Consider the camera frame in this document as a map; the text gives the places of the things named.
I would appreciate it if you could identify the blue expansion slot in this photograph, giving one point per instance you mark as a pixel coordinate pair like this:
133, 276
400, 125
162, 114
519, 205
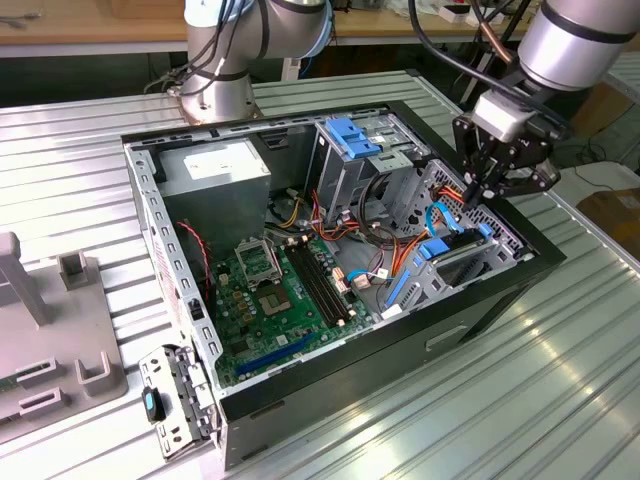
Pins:
275, 356

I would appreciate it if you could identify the hard disk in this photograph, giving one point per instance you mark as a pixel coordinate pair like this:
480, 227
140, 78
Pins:
432, 249

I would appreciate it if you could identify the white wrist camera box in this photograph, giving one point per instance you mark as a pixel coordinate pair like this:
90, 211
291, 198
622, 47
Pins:
500, 117

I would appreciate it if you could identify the white paper label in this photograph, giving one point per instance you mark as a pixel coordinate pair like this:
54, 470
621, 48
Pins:
392, 312

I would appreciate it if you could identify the white box black top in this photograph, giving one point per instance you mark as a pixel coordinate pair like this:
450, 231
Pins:
452, 12

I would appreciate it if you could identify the black RAM slot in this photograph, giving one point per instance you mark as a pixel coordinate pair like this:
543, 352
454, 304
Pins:
313, 285
327, 285

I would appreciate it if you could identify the blue plastic cage latch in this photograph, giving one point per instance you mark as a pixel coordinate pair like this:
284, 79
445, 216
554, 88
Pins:
350, 140

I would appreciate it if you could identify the black PC case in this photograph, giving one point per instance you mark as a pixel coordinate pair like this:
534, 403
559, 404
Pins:
375, 380

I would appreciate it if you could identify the grey metal disk bay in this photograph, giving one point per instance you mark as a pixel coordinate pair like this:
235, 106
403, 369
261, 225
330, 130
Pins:
417, 295

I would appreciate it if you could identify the green circuit board part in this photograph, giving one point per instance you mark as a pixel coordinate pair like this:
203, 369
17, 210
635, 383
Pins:
5, 386

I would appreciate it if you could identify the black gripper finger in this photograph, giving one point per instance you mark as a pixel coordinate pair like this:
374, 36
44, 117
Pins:
535, 177
470, 165

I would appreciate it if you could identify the grey power supply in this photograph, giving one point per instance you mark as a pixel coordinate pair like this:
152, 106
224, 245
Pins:
215, 210

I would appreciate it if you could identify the grey optical drive cage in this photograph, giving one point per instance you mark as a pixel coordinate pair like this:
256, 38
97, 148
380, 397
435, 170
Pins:
340, 185

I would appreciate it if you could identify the wooden desk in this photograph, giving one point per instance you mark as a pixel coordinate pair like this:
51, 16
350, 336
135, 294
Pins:
75, 27
380, 27

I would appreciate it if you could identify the brown cardboard box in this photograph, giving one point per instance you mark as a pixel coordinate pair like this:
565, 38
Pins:
615, 215

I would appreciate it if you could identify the silver slot cover bracket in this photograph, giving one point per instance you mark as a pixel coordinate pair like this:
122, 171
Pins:
160, 362

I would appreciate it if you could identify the grey parts rack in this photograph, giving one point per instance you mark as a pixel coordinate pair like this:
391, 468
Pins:
67, 325

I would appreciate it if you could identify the green motherboard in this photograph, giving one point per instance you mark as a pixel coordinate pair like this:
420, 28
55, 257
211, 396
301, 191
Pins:
295, 325

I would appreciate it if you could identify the CPU socket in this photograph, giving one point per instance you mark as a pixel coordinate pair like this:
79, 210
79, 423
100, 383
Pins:
274, 301

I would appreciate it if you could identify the black blue bracket latch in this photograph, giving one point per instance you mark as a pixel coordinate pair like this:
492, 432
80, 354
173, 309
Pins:
152, 405

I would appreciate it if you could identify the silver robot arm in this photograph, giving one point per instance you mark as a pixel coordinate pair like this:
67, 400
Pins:
575, 45

